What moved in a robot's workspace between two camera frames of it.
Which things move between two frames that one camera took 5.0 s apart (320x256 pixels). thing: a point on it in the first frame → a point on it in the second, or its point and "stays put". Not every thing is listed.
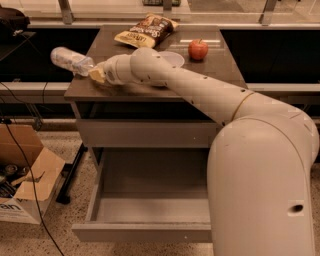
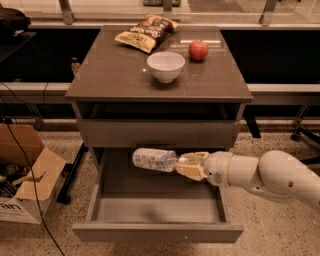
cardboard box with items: x=17 y=201 stays put
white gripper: x=110 y=74 → x=217 y=167
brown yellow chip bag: x=147 y=32 stays put
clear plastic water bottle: x=70 y=60 → x=155 y=158
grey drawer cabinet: x=159 y=126 stays put
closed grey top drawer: x=148 y=133 stays put
